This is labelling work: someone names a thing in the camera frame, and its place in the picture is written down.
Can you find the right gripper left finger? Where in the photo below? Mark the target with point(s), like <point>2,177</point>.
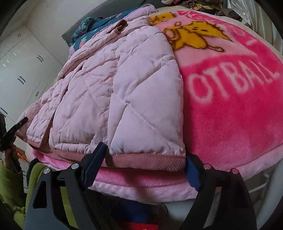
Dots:
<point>56,189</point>

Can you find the dark grey headboard cushion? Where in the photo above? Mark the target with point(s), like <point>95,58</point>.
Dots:
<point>109,8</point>

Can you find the person's left hand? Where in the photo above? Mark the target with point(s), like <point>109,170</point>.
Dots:
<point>11,160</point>

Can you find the green sleeve forearm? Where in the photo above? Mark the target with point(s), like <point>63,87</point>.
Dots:
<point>15,200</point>

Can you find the white satin curtain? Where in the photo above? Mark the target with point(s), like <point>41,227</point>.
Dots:
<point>253,14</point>

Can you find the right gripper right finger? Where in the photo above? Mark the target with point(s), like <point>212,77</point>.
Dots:
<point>223,200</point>

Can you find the teal floral pink quilt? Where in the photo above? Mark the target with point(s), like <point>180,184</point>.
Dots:
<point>92,25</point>

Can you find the pink quilted jacket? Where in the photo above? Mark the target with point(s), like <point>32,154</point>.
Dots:
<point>122,88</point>

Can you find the white wardrobe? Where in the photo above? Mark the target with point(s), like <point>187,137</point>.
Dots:
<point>27,71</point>

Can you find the pink cartoon fleece blanket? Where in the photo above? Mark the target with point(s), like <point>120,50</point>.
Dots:
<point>232,106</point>

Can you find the pile of assorted clothes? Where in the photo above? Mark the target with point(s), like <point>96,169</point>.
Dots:
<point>218,8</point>

